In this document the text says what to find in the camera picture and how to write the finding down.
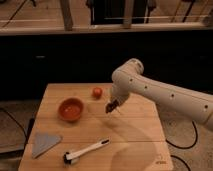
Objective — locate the grey triangular cloth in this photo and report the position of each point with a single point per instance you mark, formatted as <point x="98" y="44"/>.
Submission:
<point x="43" y="142"/>

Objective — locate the white dish brush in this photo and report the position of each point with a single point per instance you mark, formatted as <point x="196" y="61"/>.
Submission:
<point x="70" y="157"/>

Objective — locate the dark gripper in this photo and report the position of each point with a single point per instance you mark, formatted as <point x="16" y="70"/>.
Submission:
<point x="114" y="104"/>

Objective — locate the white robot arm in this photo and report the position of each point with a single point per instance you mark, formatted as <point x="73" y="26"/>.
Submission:
<point x="128" y="79"/>

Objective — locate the orange tomato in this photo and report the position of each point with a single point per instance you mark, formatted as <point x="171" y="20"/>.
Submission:
<point x="97" y="92"/>

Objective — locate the red bowl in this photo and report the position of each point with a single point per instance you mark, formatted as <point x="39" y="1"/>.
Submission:
<point x="70" y="109"/>

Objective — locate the dark grape bunch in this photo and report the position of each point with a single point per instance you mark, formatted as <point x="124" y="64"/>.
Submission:
<point x="109" y="108"/>

